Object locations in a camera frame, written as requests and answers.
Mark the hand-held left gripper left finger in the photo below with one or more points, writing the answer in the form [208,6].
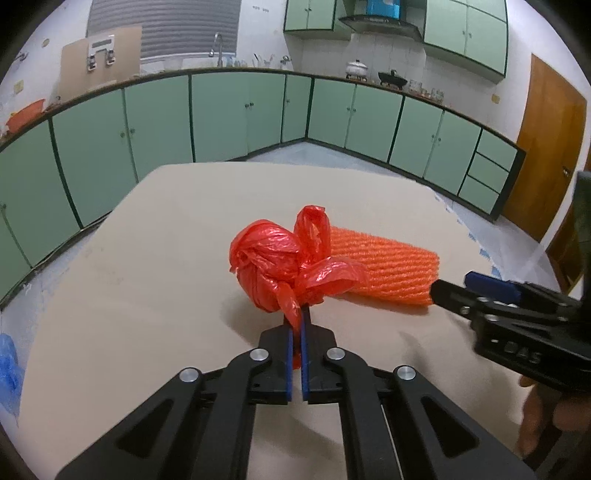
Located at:
[288,364]

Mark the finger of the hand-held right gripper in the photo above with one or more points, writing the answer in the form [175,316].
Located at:
[489,285]
[455,297]

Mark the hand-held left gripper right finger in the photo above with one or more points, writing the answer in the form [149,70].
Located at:
[304,364]

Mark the orange foam net sleeve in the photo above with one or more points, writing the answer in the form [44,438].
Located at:
[392,272]

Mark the red plastic bag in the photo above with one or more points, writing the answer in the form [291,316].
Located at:
[268,263]

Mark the person's right hand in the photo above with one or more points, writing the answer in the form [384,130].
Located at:
[535,415]

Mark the grey foam floor mat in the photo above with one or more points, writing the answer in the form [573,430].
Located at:
[480,230]

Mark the row of glass jars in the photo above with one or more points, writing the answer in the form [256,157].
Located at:
[427,91]

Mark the black wok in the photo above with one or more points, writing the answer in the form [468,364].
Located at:
[392,79]

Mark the white cooking pot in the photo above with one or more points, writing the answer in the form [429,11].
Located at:
[357,70]

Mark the green base cabinets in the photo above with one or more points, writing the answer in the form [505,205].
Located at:
[221,115]

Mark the blue plastic bag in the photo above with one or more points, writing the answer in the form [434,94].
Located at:
[9,369]

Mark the range hood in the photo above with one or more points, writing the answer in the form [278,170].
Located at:
[383,26]

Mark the metal kettle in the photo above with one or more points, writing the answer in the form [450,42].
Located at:
[285,62]

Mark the utensil holder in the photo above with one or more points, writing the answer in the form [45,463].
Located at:
[264,61]

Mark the metal kitchen faucet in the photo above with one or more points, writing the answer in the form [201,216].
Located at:
[219,50]

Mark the brown cardboard sheet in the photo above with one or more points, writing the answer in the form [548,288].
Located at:
[129,60]

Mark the grey window blind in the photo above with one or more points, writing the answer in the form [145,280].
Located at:
[184,27]

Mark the orange plastic basin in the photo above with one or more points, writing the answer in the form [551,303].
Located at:
[25,117]

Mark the green wall cabinets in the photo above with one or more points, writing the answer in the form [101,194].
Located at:
[480,32]

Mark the white bracket part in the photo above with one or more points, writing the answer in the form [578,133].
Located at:
[100,45]

